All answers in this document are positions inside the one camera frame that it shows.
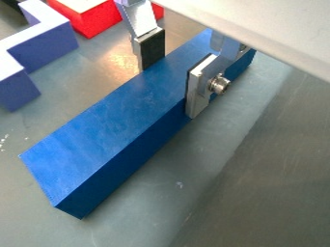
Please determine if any purple zigzag block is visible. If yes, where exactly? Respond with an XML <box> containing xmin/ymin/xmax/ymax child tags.
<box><xmin>0</xmin><ymin>0</ymin><xmax>79</xmax><ymax>112</ymax></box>

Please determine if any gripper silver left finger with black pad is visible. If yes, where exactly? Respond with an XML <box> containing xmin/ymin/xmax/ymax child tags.
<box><xmin>113</xmin><ymin>0</ymin><xmax>165</xmax><ymax>70</ymax></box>

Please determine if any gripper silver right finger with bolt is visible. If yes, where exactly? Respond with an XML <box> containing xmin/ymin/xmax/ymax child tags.
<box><xmin>186</xmin><ymin>31</ymin><xmax>250</xmax><ymax>119</ymax></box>

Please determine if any red zigzag block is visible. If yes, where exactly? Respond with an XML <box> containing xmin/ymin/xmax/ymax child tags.
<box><xmin>47</xmin><ymin>0</ymin><xmax>164</xmax><ymax>39</ymax></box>

